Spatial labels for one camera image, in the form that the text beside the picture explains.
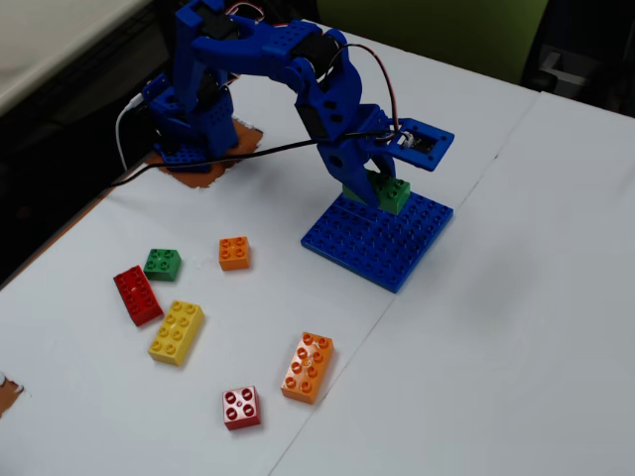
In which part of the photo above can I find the red black servo wire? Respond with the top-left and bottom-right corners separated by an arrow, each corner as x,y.
321,43 -> 404,145

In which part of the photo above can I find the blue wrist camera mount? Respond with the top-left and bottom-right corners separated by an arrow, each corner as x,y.
388,117 -> 455,174

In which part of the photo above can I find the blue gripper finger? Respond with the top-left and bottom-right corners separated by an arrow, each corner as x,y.
345,169 -> 383,211
370,152 -> 398,179

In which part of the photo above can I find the dark office chair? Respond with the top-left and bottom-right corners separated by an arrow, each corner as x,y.
519,0 -> 635,119

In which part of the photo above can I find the red 2x4 block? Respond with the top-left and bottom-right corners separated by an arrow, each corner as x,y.
112,265 -> 165,327

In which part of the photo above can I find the white power cable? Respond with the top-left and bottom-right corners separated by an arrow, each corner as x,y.
114,95 -> 146,173

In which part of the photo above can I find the yellow 2x4 block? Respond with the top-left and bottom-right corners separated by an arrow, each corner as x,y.
147,298 -> 206,367

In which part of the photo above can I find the green 2x2 block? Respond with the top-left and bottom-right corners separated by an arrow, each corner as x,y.
143,247 -> 183,283

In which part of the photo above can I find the orange 2x4 block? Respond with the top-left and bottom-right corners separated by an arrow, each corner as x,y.
280,331 -> 335,406

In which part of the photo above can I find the white paper table sheet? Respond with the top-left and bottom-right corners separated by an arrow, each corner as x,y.
267,90 -> 635,476
0,19 -> 541,476

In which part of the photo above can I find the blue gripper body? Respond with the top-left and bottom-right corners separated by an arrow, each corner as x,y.
317,104 -> 399,187

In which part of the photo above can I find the red 2x2 block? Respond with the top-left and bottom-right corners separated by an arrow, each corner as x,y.
221,385 -> 263,431

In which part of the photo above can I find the black camera cable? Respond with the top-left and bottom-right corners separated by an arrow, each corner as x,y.
108,127 -> 404,188

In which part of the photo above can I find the blue 8x8 stud plate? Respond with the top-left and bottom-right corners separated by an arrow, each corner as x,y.
300,190 -> 455,295

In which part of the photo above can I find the orange 2x2 block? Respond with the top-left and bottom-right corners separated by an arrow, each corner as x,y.
218,236 -> 252,272

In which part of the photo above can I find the green 2x4 block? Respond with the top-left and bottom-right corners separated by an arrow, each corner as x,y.
341,170 -> 412,216

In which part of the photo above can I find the white side table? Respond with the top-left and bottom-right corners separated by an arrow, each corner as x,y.
0,0 -> 153,118

